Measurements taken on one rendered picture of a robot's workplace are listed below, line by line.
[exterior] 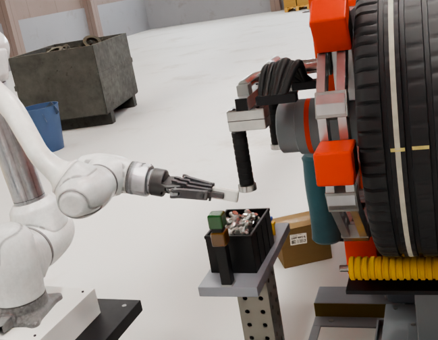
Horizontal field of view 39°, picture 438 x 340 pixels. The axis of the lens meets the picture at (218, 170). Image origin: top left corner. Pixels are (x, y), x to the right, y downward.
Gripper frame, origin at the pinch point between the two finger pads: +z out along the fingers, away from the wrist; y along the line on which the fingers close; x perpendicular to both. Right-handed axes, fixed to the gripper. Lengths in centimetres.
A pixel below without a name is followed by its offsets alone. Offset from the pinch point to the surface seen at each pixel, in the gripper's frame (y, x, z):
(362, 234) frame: -10.9, -0.6, 35.5
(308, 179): 13.3, -3.2, 20.2
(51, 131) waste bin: 346, 115, -224
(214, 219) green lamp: -4.4, 5.7, -1.4
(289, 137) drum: -1.4, -18.4, 14.7
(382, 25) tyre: -18, -49, 31
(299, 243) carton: 96, 57, 18
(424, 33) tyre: -21, -49, 39
